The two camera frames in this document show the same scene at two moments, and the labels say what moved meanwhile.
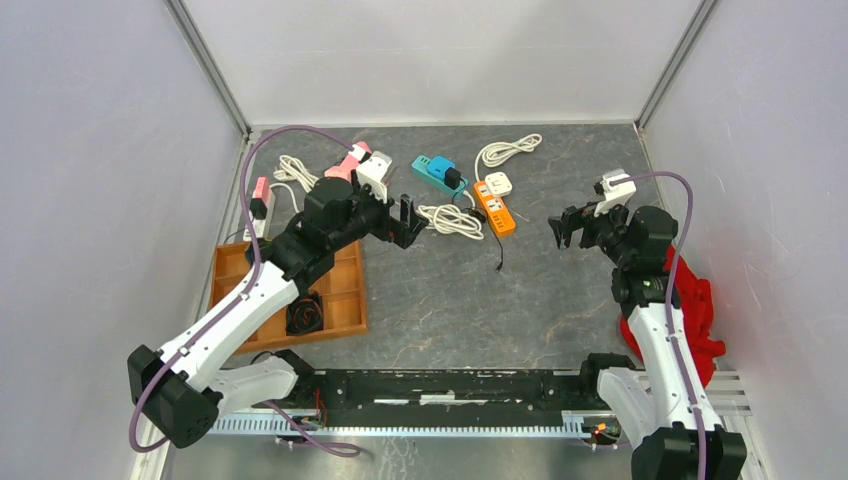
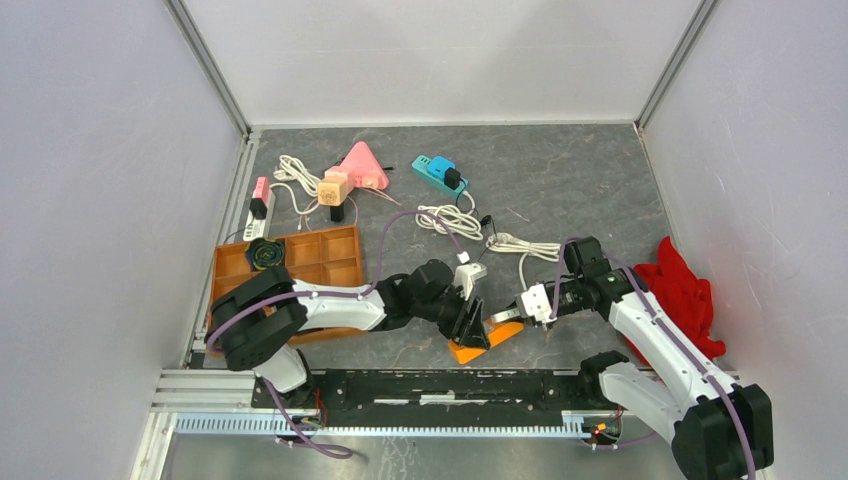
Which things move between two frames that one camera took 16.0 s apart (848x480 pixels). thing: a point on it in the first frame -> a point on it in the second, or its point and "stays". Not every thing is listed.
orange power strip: [496, 210] -> [497, 333]
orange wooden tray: [340, 286] stays
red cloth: [697, 309] stays
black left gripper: [403, 234] -> [470, 332]
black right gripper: [573, 218] -> [514, 319]
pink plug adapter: [262, 190] stays
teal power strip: [421, 172] stays
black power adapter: [452, 178] stays
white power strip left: [264, 227] stays
